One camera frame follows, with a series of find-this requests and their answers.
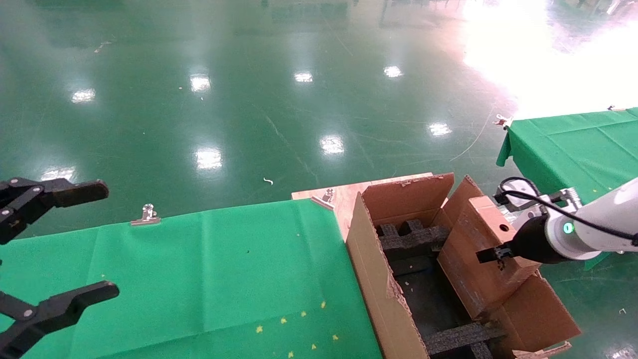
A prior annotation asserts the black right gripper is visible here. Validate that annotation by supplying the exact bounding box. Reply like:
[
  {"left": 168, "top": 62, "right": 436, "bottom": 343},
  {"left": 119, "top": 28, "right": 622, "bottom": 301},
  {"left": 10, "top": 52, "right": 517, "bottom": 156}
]
[{"left": 476, "top": 214, "right": 555, "bottom": 265}]

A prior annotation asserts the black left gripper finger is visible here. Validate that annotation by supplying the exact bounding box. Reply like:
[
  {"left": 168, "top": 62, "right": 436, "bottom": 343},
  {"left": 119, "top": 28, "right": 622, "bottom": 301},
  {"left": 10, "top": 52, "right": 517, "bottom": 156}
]
[
  {"left": 0, "top": 177, "right": 111, "bottom": 245},
  {"left": 0, "top": 281, "right": 121, "bottom": 358}
]

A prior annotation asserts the small brown cardboard box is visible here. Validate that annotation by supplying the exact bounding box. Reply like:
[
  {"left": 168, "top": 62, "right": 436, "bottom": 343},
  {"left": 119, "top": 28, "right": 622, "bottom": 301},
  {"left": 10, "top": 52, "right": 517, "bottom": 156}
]
[{"left": 437, "top": 195, "right": 542, "bottom": 320}]

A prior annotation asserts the large open cardboard carton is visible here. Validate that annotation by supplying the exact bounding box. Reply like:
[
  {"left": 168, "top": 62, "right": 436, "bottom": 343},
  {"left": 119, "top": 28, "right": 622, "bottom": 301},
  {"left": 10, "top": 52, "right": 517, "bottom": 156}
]
[{"left": 344, "top": 172, "right": 582, "bottom": 359}]

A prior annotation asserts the large green tablecloth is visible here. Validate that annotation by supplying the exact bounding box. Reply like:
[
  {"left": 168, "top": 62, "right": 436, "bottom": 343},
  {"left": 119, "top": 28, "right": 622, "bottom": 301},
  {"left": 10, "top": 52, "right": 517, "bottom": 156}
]
[{"left": 0, "top": 198, "right": 383, "bottom": 359}]

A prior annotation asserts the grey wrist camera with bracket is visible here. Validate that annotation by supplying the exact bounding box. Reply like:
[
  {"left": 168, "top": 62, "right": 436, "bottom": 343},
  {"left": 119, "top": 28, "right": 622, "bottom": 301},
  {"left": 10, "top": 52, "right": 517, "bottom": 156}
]
[{"left": 494, "top": 177, "right": 584, "bottom": 231}]

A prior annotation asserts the black camera cable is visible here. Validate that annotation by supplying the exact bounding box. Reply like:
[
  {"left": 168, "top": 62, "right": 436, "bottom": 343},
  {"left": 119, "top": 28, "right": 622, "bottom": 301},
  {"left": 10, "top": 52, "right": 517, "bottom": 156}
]
[{"left": 497, "top": 177, "right": 638, "bottom": 248}]

